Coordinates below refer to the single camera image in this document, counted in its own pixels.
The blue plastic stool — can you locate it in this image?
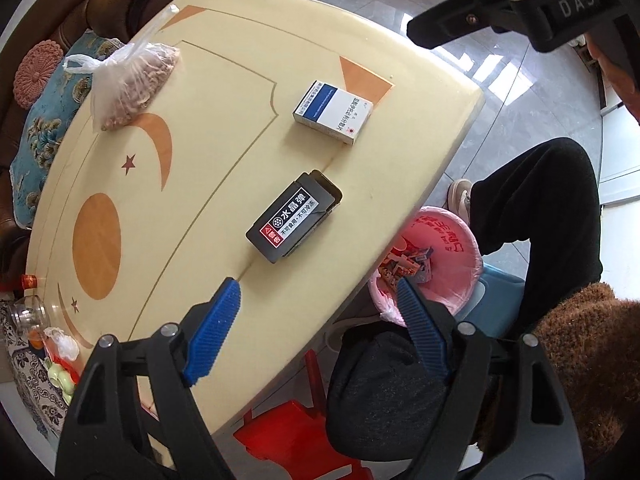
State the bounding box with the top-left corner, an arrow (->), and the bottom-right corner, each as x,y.
465,265 -> 526,341

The black box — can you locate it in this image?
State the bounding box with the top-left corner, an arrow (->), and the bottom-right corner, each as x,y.
245,170 -> 344,264

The person's left leg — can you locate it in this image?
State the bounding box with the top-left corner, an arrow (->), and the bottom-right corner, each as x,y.
326,327 -> 451,466

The person's right leg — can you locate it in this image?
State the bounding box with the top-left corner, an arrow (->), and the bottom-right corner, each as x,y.
470,137 -> 603,306

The white crumpled plastic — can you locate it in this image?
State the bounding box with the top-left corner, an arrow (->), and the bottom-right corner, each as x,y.
45,327 -> 81,361

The person's leg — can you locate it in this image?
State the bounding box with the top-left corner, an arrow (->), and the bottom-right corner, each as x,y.
470,137 -> 603,306
326,327 -> 451,466

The floral patterned cloth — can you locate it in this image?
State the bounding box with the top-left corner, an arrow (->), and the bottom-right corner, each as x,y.
0,300 -> 68,441

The pink trash bin with bag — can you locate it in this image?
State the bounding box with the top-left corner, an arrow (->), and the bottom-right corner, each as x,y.
367,205 -> 485,328

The red and gold box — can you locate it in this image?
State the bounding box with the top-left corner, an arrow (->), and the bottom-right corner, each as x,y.
377,255 -> 416,286

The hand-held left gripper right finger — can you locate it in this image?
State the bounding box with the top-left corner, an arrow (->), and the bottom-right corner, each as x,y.
396,276 -> 586,480

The blue medicine box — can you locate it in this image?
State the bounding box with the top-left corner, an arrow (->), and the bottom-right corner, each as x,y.
412,247 -> 436,283

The brown fuzzy coat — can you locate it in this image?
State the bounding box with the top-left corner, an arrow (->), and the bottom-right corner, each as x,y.
475,282 -> 640,471

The beige shoe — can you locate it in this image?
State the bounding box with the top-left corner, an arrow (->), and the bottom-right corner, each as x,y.
446,178 -> 473,223

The blue floral cushion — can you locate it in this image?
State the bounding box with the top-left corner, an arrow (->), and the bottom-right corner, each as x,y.
10,30 -> 126,231

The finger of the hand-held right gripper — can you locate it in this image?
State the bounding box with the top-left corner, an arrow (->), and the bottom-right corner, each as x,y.
406,0 -> 532,44

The red plastic stool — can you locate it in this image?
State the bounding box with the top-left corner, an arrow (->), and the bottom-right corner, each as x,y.
232,350 -> 373,480

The white medicine box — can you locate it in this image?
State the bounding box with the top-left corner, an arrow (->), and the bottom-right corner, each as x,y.
292,80 -> 375,146

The glass jar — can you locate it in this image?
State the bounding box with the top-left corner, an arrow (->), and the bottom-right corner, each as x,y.
7,294 -> 48,331

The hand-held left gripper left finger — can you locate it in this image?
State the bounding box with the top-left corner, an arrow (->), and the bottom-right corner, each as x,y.
54,276 -> 243,480

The clear bag of peanuts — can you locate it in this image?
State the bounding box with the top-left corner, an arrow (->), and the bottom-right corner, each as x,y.
63,4 -> 181,132

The round pink crochet cushion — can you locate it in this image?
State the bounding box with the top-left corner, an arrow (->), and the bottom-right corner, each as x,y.
14,40 -> 68,109

